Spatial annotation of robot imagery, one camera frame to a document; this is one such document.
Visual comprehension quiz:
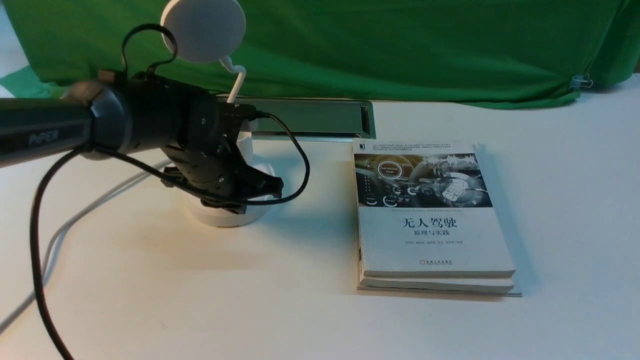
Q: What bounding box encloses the white lamp power cable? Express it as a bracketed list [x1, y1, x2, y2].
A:
[0, 159, 173, 335]

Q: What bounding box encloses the metal desk cable tray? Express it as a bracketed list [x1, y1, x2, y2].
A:
[235, 96, 377, 142]

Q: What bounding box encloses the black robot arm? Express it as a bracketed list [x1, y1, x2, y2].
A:
[0, 77, 284, 214]

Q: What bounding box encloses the white desk lamp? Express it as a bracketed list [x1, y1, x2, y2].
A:
[160, 0, 270, 228]

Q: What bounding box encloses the black camera cable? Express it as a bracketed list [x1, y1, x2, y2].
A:
[29, 23, 311, 360]

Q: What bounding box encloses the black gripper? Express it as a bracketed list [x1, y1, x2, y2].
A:
[119, 76, 284, 215]

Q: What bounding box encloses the green backdrop cloth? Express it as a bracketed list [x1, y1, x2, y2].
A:
[1, 0, 640, 109]

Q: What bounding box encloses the white book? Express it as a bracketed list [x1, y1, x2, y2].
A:
[356, 235, 523, 298]
[352, 139, 516, 279]

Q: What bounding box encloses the white top book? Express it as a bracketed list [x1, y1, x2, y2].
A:
[352, 139, 516, 279]

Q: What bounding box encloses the silver binder clip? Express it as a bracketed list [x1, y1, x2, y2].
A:
[567, 73, 594, 92]

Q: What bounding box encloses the white bottom book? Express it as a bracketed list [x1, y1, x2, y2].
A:
[356, 235, 523, 298]

